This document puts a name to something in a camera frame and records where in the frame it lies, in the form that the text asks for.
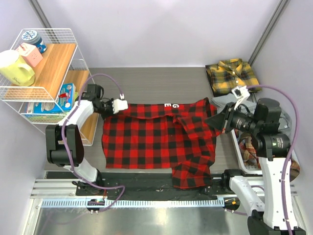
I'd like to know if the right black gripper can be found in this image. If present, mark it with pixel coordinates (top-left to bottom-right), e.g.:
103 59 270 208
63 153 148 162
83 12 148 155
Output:
205 101 261 134

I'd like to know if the red black plaid shirt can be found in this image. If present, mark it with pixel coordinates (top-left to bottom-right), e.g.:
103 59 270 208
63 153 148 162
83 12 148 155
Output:
101 98 219 189

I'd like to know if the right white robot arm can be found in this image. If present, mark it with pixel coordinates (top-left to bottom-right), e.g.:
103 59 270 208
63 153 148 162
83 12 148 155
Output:
205 98 306 235

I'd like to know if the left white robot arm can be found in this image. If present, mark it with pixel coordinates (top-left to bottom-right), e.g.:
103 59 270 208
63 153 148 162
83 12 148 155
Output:
45 84 113 195

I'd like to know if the grey long sleeve shirt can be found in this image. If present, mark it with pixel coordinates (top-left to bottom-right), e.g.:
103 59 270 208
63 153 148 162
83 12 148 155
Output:
211 94 292 136

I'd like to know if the blue product box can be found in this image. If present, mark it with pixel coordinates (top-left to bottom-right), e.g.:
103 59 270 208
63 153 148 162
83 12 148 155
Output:
25 83 76 115

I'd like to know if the orange plaid shirt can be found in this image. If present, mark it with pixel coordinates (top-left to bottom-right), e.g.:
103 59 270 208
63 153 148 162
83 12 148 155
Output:
235 130 300 181

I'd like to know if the yellow plaid folded shirt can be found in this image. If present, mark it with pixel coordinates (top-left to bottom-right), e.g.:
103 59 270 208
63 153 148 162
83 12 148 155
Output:
205 58 259 97

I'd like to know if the white laundry basket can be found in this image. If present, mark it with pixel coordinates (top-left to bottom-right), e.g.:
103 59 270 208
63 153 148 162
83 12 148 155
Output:
229 127 298 177

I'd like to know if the pink cube box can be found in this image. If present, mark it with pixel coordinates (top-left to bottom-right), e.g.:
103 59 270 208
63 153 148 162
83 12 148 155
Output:
16 43 43 68

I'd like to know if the yellow mug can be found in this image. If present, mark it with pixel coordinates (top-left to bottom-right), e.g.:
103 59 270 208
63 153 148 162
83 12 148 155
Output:
0 50 35 86

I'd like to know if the blue round tin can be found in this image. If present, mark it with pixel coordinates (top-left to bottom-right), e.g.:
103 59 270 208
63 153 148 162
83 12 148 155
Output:
21 30 47 54

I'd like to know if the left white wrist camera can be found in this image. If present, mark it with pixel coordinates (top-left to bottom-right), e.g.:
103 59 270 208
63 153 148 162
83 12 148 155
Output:
112 94 128 114

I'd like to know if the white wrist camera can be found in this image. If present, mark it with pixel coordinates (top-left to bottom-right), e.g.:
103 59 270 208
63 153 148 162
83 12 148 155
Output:
231 86 250 110
112 94 128 114

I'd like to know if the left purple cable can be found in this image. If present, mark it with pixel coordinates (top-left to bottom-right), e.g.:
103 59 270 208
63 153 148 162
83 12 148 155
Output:
62 73 127 212

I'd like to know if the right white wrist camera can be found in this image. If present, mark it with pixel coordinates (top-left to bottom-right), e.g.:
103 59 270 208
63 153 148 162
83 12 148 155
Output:
231 86 250 110

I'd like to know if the white wire shelf rack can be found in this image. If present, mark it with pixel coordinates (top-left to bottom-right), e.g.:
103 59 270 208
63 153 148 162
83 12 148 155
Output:
0 28 90 133

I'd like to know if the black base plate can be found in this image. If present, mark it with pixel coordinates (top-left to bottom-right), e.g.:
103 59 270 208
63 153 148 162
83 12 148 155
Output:
72 172 235 201

